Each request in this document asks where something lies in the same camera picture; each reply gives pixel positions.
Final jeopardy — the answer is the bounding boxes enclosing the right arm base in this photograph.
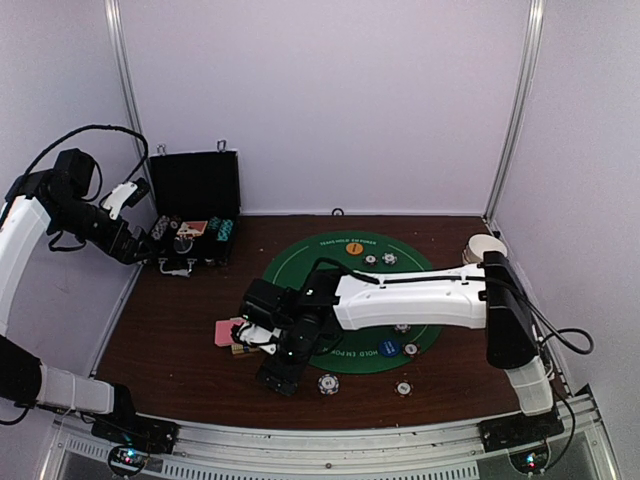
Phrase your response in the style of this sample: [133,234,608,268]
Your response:
[478,413,565,476]

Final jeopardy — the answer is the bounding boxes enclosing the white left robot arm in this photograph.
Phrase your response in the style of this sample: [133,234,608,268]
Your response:
[1,149,155,444]

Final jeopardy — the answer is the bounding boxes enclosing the blue white chip stack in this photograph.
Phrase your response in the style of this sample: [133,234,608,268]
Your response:
[317,373,340,395]

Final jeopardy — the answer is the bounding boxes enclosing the round green poker mat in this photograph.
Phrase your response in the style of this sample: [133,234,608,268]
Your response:
[263,231,442,374]

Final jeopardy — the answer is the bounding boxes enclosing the white black chips in case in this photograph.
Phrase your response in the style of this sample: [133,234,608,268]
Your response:
[151,215,181,241]

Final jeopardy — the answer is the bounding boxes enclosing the black poker case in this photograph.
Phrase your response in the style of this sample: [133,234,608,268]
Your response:
[149,139,241,276]

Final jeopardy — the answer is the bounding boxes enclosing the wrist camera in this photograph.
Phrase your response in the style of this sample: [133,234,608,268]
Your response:
[231,279,296,355]
[100,177,150,220]

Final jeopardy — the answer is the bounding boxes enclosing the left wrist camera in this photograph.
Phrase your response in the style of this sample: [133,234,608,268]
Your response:
[100,177,150,220]

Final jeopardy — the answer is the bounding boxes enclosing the pink playing card deck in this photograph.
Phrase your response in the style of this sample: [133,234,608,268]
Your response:
[214,320,235,348]

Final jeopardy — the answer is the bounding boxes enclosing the red card deck in case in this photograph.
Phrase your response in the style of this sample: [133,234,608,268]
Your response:
[176,221,208,237]

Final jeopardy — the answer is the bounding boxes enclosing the blue round button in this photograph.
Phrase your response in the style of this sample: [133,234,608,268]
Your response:
[378,339,401,358]

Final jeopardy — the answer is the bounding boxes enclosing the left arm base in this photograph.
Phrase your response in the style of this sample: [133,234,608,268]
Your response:
[91,416,179,478]

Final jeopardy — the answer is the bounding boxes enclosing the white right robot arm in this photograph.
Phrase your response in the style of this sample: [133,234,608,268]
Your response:
[242,251,554,442]

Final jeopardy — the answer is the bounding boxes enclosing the orange round button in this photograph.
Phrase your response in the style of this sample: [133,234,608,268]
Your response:
[346,242,364,256]

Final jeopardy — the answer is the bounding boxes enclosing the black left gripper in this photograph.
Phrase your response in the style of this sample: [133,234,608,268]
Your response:
[50,195,157,264]

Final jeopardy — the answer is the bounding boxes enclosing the upper white bowl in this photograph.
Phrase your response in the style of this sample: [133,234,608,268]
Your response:
[465,234,508,263]

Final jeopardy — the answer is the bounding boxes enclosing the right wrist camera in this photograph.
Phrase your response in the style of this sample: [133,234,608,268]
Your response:
[231,279,296,355]

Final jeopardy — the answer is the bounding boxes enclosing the brown chip stack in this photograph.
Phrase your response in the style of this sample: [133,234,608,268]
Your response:
[394,381,413,397]

